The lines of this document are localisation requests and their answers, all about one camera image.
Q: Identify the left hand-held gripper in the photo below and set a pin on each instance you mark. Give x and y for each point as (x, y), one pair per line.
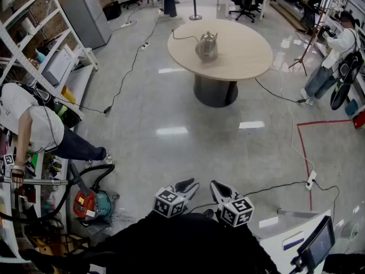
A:
(168, 203)

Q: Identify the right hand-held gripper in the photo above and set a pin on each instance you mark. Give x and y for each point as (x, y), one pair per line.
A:
(236, 211)

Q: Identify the steel electric kettle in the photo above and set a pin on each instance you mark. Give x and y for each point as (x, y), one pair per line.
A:
(206, 46)

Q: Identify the person's black clothing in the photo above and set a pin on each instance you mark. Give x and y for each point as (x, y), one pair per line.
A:
(185, 244)

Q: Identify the white curved counter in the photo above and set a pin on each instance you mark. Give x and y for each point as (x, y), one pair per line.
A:
(78, 87)
(279, 238)

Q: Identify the white power strip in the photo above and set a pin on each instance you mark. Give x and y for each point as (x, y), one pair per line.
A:
(310, 180)
(145, 45)
(128, 24)

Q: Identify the red floor tape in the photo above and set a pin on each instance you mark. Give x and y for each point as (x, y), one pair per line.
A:
(304, 153)

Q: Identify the red teal vacuum cleaner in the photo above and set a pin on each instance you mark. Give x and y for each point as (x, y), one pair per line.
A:
(97, 204)

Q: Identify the black tablet monitor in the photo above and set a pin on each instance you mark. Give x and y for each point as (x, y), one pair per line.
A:
(318, 244)

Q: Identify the green white roll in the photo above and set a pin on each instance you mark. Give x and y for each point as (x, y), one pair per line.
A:
(354, 231)

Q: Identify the black pouch with green trim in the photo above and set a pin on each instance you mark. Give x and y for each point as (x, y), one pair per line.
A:
(346, 73)
(68, 116)

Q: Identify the metal vacuum wand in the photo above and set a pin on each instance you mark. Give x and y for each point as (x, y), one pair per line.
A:
(42, 182)

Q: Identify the yellow container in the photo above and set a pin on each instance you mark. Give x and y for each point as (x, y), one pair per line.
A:
(68, 95)

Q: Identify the teal bin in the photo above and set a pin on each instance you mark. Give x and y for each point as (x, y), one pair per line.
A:
(351, 108)

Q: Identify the red box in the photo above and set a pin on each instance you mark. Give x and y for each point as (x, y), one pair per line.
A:
(360, 121)

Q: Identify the wooden coat stand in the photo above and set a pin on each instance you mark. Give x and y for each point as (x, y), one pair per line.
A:
(306, 48)

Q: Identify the black pole stand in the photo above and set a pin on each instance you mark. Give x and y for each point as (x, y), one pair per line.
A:
(195, 17)

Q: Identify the black grey padded gear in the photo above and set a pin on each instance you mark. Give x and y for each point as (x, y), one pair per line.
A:
(43, 96)

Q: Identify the white display shelving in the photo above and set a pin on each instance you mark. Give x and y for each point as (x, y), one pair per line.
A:
(360, 86)

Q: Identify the white box appliance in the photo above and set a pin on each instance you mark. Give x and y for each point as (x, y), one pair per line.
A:
(57, 64)

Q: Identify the wooden step platform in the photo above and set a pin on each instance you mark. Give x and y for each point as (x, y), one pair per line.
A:
(288, 16)

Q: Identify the black bag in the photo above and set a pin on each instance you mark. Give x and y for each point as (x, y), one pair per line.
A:
(112, 10)

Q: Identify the silver refrigerator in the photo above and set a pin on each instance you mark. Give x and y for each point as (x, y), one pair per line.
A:
(88, 19)

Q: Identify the white shelf rack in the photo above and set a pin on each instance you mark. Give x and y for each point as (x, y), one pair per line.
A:
(17, 53)

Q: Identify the white lamp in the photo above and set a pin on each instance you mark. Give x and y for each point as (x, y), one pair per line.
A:
(9, 1)

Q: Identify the dark table pedestal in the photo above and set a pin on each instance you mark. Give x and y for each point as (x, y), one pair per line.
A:
(214, 93)

